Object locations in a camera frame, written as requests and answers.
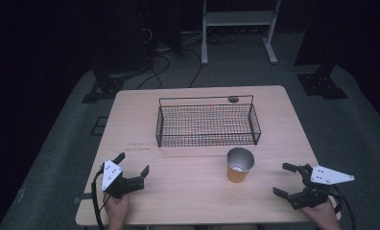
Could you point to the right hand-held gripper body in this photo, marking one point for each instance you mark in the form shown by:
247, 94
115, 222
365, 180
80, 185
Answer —
317, 187

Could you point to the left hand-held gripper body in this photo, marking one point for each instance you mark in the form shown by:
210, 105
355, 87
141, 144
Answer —
116, 181

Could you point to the metal cup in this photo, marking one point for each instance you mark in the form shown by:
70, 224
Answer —
239, 164

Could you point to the person's right hand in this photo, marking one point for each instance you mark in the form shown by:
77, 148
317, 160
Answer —
322, 215

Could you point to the person's left hand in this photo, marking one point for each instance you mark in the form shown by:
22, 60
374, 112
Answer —
117, 211

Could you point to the black tripod stand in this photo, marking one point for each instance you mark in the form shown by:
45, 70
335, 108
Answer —
108, 84

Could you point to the dark round table grommet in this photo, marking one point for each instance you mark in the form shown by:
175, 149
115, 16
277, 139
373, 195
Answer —
233, 99

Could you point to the white metal stand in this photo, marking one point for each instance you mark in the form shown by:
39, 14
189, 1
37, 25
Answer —
237, 19

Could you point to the black stand base plate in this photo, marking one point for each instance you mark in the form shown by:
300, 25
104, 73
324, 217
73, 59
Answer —
321, 85

